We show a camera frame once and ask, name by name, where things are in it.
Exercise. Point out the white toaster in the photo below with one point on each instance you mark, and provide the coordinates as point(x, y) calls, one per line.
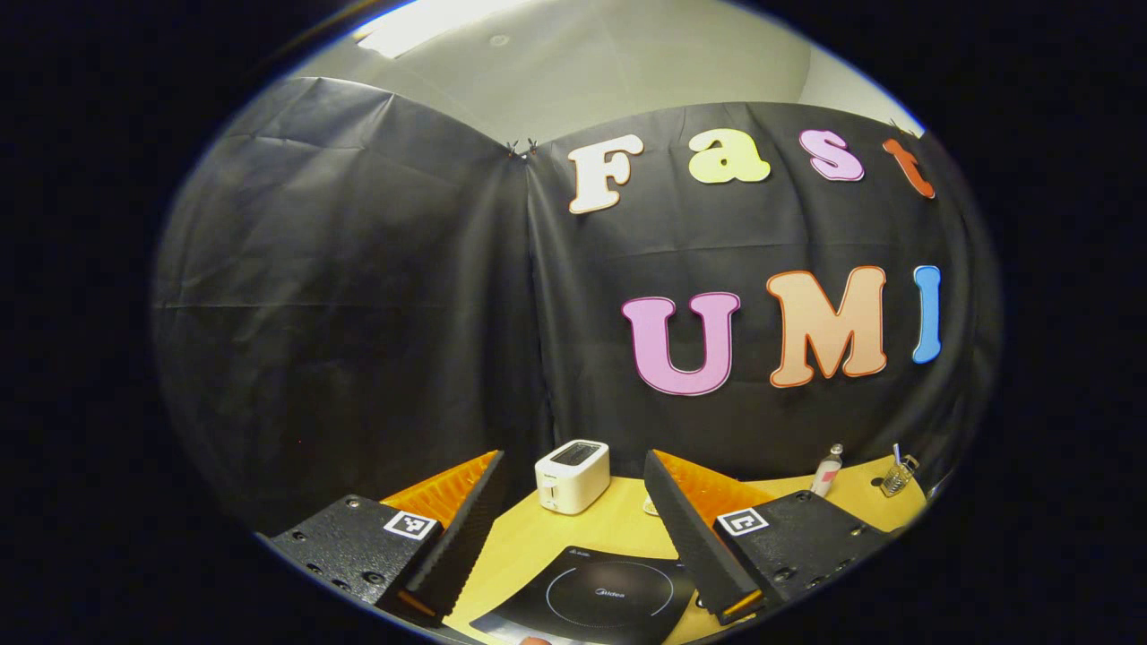
point(573, 479)

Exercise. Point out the black induction cooktop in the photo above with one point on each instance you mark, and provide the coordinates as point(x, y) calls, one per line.
point(591, 618)

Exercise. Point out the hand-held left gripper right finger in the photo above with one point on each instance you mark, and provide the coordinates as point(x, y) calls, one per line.
point(690, 546)

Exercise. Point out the ceiling light panel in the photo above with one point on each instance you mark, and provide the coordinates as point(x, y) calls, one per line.
point(430, 22)

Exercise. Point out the clear bottle with pink label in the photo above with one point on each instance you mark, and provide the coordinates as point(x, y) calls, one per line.
point(825, 475)

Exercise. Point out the white divided dish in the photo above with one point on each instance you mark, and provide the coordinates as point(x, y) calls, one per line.
point(651, 507)

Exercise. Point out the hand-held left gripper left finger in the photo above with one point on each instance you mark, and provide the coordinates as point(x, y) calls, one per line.
point(461, 537)

